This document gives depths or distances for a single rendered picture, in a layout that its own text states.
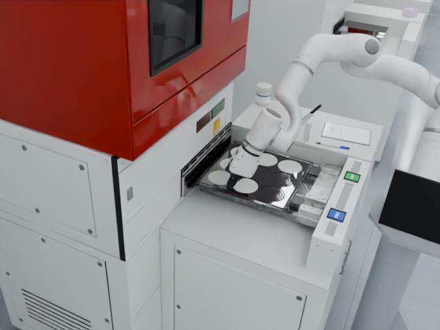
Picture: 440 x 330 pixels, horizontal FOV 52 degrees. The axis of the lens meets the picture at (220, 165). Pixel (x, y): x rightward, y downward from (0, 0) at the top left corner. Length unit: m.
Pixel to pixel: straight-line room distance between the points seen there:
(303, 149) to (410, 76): 0.51
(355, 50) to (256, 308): 0.97
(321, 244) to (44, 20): 1.02
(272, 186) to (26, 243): 0.96
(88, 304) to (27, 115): 0.77
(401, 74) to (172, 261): 1.08
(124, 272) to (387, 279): 1.06
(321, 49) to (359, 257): 1.56
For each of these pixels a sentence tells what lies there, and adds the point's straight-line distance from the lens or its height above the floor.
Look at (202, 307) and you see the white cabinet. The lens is 1.84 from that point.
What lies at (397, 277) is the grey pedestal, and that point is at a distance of 2.02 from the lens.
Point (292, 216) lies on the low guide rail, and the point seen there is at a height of 0.84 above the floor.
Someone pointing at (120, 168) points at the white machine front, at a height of 1.19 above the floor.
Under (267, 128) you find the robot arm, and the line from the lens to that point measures 1.60.
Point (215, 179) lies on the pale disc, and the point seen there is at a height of 0.90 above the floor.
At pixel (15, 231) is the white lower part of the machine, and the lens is 1.88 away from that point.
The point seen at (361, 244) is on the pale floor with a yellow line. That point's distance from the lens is 3.02.
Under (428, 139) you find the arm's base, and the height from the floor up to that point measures 1.13.
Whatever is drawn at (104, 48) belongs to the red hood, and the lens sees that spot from 1.18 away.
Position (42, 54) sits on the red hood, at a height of 1.48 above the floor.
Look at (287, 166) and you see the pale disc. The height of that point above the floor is 0.90.
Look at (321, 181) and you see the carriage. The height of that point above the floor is 0.88.
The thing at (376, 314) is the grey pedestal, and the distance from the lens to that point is 2.18.
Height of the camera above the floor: 1.91
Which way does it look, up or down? 33 degrees down
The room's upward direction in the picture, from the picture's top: 4 degrees clockwise
